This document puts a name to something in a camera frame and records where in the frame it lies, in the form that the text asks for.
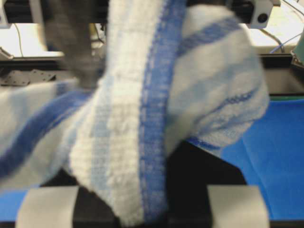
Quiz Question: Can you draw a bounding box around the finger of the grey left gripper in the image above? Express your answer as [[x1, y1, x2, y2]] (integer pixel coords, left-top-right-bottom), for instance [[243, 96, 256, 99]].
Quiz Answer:
[[41, 0, 105, 88]]

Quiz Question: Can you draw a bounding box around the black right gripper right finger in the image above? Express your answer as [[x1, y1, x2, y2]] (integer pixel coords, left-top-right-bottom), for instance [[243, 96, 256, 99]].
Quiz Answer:
[[166, 142, 270, 228]]

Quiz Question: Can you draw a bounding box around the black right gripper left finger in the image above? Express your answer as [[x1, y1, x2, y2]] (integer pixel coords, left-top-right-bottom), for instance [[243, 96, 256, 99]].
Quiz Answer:
[[15, 170, 119, 228]]

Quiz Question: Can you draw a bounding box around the white blue striped towel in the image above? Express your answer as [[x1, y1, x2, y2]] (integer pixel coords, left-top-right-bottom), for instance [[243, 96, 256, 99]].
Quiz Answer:
[[0, 0, 270, 227]]

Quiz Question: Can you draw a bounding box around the blue table cloth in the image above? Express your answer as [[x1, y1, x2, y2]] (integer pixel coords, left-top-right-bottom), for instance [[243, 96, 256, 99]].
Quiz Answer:
[[0, 94, 304, 226]]

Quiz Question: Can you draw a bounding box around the black perforated plate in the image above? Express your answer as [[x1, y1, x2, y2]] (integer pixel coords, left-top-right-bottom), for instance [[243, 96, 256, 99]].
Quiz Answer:
[[0, 69, 56, 86]]

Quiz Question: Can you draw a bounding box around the green cloth at right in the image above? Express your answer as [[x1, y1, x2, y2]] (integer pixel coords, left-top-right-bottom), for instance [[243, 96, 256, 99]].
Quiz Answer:
[[293, 33, 304, 65]]

